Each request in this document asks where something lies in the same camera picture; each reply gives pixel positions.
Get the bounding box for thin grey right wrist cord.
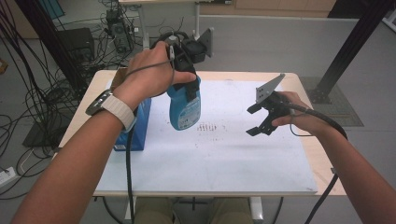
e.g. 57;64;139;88
289;115;314;138

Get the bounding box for teal panel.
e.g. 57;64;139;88
38;0;66;21

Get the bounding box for white table leg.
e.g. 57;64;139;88
248;196;264;220

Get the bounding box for person's olive trousers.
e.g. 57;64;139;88
134;196;254;224

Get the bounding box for blue cardboard box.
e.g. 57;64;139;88
111;67;153;152

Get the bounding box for black slanted frame post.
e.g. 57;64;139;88
13;0;90;92
306;0;396;105

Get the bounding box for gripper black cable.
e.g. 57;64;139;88
125;30;191;224
288;102;348;224

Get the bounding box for dark grey floor mat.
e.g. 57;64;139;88
298;76;364;128

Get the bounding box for light wooden cabinet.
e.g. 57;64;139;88
199;0;338;19

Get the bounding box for person's right hand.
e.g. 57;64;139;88
270;91;323;137

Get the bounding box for white power strip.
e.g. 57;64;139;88
0;166;17;189

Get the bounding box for white desk with metal legs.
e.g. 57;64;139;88
118;0;233;62

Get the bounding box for black computer tower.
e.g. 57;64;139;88
105;7;135;54

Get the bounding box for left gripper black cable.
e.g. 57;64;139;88
125;30;191;224

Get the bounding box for black box on floor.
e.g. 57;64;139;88
57;27;96;63

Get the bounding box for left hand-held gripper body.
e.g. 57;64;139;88
169;27;216;77

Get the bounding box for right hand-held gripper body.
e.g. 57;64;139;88
255;73;291;126

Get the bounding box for blue bottle with white cap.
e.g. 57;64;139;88
166;76;203;132

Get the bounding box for black floor mat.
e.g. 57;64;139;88
21;119;76;148

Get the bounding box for tangle of black floor cables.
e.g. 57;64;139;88
0;0;188;200

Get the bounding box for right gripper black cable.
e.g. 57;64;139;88
288;102;348;224

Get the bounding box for person's left hand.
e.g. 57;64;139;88
113;41;197;110

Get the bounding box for white table mat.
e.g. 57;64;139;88
94;78;318;196

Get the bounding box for wristwatch with beige band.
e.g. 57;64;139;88
85;89;137;133

